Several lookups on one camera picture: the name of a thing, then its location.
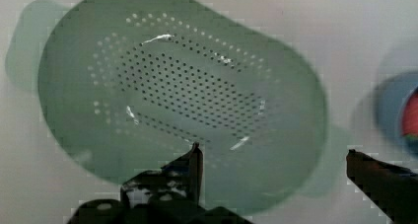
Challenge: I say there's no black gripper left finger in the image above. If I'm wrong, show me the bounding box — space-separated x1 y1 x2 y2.
67 142 252 224

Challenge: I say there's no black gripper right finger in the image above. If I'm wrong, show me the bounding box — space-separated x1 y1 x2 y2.
346 149 418 224

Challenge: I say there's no green plastic strainer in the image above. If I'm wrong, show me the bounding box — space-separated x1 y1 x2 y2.
5 0 346 214

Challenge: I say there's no red toy fruit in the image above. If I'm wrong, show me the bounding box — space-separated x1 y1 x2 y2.
402 93 418 138

